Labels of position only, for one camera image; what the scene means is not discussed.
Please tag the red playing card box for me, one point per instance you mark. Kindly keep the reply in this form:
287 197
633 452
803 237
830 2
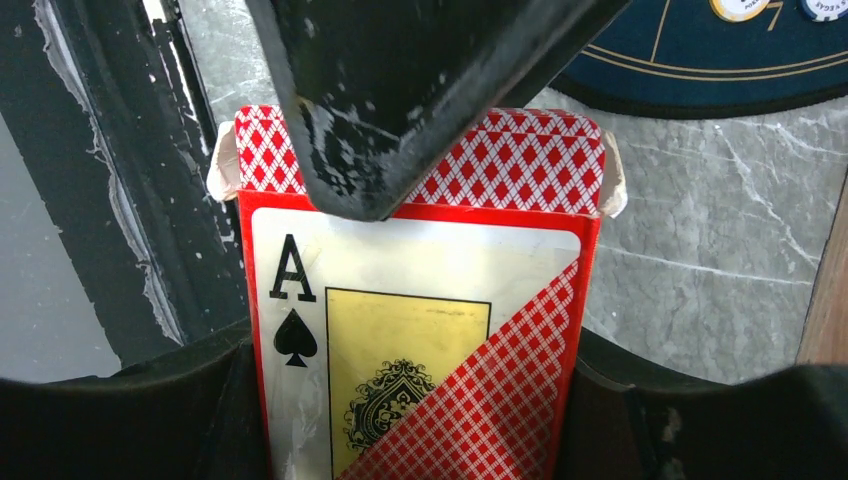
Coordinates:
437 344

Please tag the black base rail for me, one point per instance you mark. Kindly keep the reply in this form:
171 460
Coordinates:
106 106

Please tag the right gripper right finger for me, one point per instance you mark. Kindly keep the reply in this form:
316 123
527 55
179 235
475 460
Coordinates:
629 418

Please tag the red backed card deck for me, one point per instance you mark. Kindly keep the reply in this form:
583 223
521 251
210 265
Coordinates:
514 159

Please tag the wooden board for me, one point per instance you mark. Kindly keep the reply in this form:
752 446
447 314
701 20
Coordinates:
824 336

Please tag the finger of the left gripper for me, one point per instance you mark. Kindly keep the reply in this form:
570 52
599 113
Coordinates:
375 92

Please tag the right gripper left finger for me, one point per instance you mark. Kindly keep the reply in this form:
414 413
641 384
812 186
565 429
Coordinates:
193 413

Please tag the dark blue 5 chip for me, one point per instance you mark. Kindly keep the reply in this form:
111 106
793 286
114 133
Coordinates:
824 10

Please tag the round dark blue poker mat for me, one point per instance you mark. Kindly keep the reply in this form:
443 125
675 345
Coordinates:
677 60

